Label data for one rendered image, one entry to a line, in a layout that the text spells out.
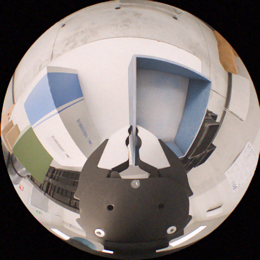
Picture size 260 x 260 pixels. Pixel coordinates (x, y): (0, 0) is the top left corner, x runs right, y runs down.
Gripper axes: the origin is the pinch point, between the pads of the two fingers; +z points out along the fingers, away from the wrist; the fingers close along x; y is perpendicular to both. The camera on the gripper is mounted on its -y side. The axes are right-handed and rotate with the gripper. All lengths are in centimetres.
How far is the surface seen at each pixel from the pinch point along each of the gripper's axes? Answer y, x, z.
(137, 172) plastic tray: 23.0, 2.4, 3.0
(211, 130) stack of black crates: 21, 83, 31
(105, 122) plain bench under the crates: 2.5, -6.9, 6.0
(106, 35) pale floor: -70, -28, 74
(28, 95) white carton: -9.3, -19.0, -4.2
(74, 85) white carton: -7.5, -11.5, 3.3
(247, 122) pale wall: -11, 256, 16
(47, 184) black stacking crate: 33, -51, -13
